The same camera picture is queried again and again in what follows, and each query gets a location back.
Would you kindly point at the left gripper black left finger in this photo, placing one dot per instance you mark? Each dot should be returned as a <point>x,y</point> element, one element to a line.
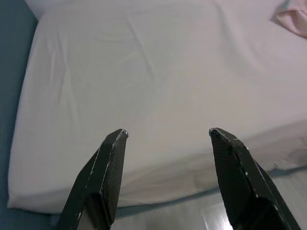
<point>100,187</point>

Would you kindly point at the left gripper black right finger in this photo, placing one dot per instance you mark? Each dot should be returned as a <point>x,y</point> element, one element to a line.
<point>242,187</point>

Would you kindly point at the mattress with cream sheet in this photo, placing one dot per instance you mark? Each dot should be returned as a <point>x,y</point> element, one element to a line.
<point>144,72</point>

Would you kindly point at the pink pillow with orange patches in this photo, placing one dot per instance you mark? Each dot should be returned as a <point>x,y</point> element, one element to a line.
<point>295,21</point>

